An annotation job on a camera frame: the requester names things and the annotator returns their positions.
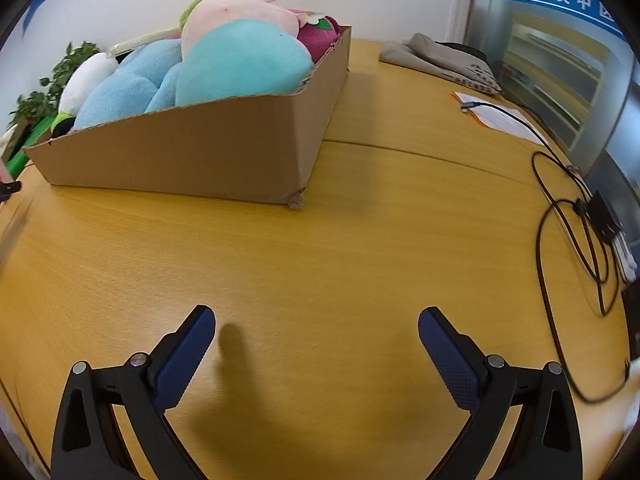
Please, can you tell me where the blue wall decal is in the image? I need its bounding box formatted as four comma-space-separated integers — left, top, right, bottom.
21, 0, 73, 37

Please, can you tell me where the green tube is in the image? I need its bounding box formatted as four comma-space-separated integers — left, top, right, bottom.
6, 114, 57, 173

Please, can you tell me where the black white panda plush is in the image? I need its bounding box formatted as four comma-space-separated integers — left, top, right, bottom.
52, 52, 121, 136

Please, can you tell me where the black cable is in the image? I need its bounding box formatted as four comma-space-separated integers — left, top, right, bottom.
460, 101, 632, 404

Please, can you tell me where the black box device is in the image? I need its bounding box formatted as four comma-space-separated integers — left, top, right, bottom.
575, 190, 624, 244

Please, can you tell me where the light blue plush toy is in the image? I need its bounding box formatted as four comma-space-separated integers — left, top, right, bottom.
74, 40, 188, 131

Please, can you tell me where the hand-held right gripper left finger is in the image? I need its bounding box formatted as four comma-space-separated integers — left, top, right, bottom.
50, 304, 217, 480

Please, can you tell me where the magenta pink plush toy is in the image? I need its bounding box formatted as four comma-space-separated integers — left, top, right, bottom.
287, 8, 344, 63

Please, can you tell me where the green potted plant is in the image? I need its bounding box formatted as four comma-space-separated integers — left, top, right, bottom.
9, 41, 101, 131

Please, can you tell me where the white power strip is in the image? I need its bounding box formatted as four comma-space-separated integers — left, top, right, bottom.
612, 232, 639, 282

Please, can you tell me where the cream curved plastic strip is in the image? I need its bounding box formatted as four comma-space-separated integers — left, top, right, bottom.
107, 29, 182, 59

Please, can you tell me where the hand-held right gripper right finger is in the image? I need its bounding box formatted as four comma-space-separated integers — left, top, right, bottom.
418, 306, 584, 480

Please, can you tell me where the green plush toy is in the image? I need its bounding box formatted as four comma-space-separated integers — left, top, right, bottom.
177, 0, 238, 28

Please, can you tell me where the white paper sheet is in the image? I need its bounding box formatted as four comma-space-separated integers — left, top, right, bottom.
453, 91, 544, 146

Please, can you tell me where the grey cloth bag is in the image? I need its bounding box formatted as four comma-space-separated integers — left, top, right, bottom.
378, 33, 503, 95

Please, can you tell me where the brown cardboard box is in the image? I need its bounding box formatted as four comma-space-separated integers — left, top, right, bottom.
22, 25, 352, 211

